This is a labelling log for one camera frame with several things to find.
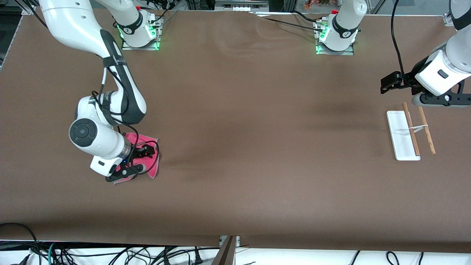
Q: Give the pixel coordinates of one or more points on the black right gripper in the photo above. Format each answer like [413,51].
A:
[140,151]

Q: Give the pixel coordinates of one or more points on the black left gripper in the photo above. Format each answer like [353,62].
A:
[409,79]

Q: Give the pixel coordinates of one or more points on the pink towel with grey back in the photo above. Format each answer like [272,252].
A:
[145,140]

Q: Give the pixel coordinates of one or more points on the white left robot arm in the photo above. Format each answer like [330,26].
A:
[438,70]

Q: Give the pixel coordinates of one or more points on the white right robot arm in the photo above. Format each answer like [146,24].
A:
[92,138]

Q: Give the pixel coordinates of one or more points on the white rack connector piece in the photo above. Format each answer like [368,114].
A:
[418,128]

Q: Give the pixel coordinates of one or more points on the white rack base tray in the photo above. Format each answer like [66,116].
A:
[399,141]

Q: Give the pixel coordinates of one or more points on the brown table cover sheet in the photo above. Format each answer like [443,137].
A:
[235,147]

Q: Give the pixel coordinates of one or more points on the orange background object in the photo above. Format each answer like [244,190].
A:
[316,4]

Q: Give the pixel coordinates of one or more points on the white power strip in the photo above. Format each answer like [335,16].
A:
[241,5]

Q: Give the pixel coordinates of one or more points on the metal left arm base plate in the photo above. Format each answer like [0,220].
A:
[346,52]

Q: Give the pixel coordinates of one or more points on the aluminium corner bracket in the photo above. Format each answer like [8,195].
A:
[449,19]

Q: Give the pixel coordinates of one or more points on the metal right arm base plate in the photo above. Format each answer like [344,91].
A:
[147,48]

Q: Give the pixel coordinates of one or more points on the silver metal bracket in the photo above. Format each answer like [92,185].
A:
[222,240]

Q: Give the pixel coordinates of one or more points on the brown support post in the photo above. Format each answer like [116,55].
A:
[226,255]

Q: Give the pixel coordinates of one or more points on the aluminium frame profile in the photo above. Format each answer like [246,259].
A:
[29,7]

